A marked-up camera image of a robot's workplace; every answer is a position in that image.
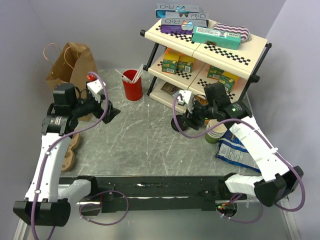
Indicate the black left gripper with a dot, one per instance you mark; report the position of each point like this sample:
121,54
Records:
110,113

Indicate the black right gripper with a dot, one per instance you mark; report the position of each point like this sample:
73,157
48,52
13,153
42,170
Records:
189,119

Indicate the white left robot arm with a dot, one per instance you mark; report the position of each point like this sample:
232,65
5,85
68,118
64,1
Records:
43,204

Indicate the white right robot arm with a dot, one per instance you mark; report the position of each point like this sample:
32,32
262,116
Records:
277,179

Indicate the orange snack bag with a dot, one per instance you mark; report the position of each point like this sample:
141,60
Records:
200,100

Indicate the red plastic cup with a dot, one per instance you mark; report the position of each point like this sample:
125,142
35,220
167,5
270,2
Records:
133,91

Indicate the magazine on bottom shelf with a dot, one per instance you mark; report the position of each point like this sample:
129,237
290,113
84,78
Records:
170,89

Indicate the stack of green paper cups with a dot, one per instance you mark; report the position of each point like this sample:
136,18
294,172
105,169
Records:
214,135

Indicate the blue chips bag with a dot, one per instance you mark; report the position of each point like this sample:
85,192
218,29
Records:
232,151

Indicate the cream three-tier shelf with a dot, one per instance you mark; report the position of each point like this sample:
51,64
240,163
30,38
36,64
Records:
243,62

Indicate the green yellow box far left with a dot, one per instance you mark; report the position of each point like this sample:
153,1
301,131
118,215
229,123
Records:
170,61

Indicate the green yellow box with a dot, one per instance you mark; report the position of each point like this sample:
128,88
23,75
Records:
214,72
170,61
185,63
229,80

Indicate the cardboard cup carrier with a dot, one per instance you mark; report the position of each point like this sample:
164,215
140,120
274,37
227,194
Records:
70,157

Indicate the brown paper bag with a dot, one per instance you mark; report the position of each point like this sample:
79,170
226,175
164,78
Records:
74,63

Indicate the green yellow box far right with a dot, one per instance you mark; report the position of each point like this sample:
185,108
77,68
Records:
229,80

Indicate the teal rectangular box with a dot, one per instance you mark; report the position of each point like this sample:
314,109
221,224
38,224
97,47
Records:
217,38

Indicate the purple grey R+Co box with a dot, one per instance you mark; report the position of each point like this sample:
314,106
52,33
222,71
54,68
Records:
181,26

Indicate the purple wavy pouch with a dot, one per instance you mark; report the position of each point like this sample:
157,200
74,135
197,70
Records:
243,31

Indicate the top grey R+Co box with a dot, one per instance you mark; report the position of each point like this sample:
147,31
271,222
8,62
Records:
166,10

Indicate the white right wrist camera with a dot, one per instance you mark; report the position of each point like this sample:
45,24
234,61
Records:
186,97

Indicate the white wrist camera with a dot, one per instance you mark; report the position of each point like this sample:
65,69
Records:
186,97
96,89

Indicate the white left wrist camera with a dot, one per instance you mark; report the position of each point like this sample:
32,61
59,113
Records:
96,89

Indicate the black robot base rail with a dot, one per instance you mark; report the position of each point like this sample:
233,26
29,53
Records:
150,193

